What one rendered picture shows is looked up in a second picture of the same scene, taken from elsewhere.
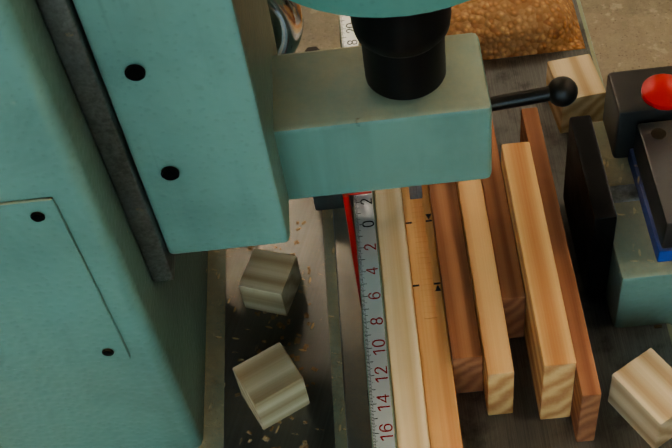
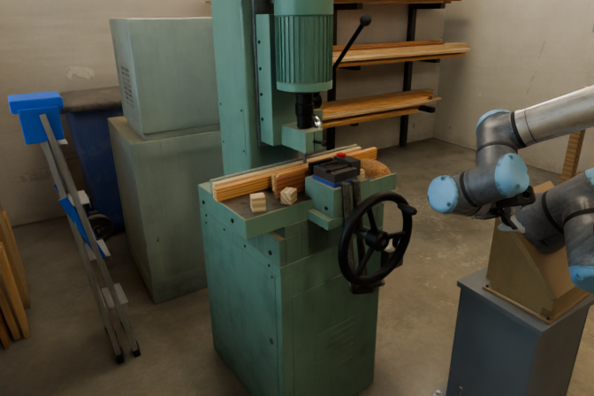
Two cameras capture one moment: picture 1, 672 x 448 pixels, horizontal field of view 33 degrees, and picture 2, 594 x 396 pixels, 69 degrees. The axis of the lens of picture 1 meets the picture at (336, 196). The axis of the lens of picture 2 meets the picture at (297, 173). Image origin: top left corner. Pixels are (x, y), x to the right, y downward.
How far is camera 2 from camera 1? 1.17 m
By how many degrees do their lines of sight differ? 49
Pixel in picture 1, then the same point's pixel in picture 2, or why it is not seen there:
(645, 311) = (308, 191)
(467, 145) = (302, 141)
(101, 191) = (251, 113)
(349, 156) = (288, 136)
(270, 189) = (271, 129)
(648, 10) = not seen: hidden behind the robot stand
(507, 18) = (366, 164)
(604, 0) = not seen: hidden behind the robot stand
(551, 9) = (375, 167)
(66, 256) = (242, 122)
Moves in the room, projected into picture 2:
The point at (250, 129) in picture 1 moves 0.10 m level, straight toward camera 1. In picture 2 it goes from (270, 113) to (247, 118)
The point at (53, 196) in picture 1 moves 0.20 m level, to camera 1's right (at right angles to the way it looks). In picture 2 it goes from (243, 107) to (280, 117)
